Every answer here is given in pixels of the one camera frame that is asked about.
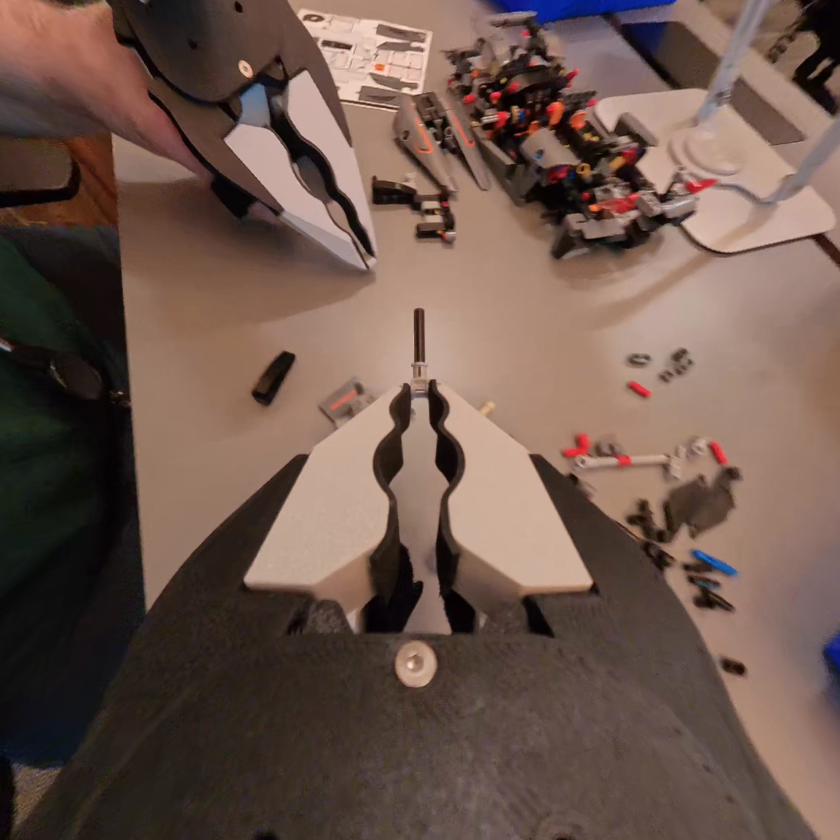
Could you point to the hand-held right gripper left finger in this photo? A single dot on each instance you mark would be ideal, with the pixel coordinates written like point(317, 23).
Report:
point(321, 525)

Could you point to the black curved lego panel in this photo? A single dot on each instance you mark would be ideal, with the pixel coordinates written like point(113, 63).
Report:
point(272, 379)

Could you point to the blue storage bin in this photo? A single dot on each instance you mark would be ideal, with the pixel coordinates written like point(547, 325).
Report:
point(577, 8)
point(833, 656)

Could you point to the person's left hand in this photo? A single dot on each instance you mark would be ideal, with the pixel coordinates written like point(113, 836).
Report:
point(79, 85)

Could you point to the partly built lego car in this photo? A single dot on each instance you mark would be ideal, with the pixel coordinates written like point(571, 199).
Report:
point(551, 151)

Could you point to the small grey square lego piece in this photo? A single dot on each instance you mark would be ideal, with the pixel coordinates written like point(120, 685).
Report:
point(666, 376)

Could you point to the white sticker sheet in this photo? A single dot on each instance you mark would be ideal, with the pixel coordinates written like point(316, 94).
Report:
point(367, 46)

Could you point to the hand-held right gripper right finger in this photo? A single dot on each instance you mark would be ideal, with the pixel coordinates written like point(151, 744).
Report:
point(518, 525)

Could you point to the grey oval two-hole lego piece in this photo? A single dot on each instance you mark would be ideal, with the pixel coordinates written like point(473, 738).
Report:
point(636, 360)

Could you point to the black white lego sub-assembly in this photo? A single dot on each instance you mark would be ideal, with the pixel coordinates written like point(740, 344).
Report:
point(394, 190)

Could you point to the small grey lego assembly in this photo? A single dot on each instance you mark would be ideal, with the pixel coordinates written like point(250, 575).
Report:
point(341, 400)

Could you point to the person's green shirt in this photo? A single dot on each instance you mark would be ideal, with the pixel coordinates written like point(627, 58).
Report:
point(52, 459)

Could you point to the pile of loose lego pieces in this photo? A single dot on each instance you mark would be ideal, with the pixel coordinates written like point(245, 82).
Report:
point(702, 505)

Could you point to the light grey lego joint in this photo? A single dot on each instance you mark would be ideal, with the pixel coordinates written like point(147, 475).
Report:
point(418, 379)

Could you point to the white book stand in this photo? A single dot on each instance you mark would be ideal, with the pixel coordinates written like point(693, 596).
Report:
point(754, 223)

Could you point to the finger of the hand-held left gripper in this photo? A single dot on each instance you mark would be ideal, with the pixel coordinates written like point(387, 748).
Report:
point(262, 157)
point(328, 131)

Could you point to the black lego axle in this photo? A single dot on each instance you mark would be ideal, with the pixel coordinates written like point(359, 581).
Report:
point(418, 334)

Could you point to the red lego pin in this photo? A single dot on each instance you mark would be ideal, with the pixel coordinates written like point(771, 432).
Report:
point(638, 389)

